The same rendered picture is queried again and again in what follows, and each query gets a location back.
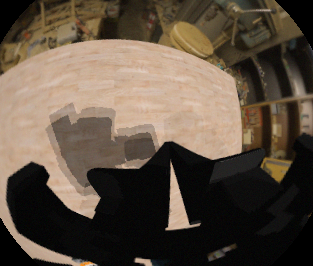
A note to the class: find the orange round plate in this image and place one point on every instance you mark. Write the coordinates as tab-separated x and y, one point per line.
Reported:
87	263

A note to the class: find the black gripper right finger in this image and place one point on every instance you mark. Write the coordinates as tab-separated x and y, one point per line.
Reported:
197	176

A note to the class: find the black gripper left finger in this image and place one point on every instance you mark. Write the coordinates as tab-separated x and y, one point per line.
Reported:
151	182

